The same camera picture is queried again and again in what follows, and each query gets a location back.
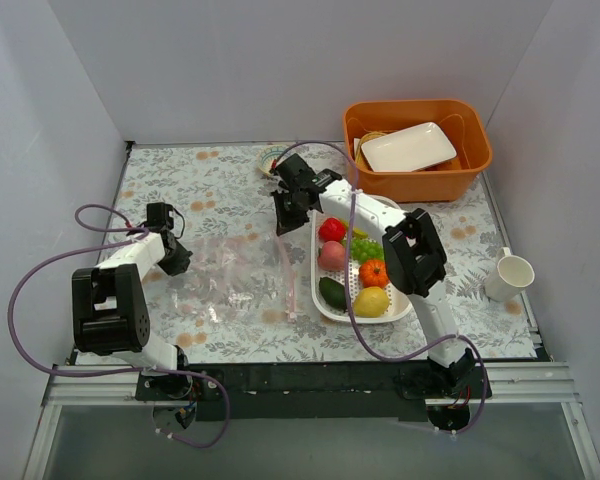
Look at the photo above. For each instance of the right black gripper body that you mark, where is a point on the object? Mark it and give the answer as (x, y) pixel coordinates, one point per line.
(290, 201)

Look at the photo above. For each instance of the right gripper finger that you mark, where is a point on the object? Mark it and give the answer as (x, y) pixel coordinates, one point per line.
(278, 198)
(294, 215)

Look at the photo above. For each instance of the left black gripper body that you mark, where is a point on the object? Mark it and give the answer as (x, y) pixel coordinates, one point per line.
(177, 258)

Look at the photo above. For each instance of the clear zip top bag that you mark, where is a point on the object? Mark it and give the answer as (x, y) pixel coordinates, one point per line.
(236, 279)

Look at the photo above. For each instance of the green grapes toy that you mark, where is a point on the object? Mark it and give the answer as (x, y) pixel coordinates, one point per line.
(363, 250)

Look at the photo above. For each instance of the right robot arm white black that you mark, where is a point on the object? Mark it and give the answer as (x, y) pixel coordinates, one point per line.
(415, 262)

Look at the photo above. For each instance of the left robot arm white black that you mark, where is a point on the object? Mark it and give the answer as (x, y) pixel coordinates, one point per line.
(110, 313)

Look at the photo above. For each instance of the small patterned bowl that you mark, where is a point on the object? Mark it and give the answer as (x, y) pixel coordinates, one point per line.
(267, 157)

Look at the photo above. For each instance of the pink peach toy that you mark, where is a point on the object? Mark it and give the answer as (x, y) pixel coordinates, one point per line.
(332, 257)

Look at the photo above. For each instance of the yellow starfruit toy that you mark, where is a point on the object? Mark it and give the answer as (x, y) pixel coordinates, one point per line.
(357, 233)

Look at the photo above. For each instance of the woven straw coaster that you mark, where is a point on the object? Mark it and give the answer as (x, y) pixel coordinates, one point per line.
(376, 151)

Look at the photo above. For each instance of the floral table mat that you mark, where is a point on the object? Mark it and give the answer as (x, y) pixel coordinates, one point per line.
(221, 192)

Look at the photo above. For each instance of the green avocado toy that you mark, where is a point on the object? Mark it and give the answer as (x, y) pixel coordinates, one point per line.
(333, 293)

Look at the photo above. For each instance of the orange pumpkin toy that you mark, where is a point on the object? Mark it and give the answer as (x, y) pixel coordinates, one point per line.
(373, 273)

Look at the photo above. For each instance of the yellow lemon toy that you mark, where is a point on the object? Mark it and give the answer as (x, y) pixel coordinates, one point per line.
(371, 302)

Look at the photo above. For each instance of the white rectangular plate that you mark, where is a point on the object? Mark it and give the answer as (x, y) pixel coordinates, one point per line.
(422, 146)

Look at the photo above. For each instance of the orange plastic tub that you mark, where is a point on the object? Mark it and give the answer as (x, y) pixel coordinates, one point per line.
(445, 182)

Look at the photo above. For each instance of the white mug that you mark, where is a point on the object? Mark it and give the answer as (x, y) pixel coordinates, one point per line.
(511, 275)

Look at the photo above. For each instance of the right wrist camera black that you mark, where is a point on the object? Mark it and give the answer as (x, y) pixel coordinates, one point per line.
(294, 173)

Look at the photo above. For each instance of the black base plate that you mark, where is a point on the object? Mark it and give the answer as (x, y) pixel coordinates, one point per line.
(363, 389)

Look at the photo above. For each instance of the aluminium frame rail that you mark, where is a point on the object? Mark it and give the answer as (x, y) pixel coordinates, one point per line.
(511, 383)

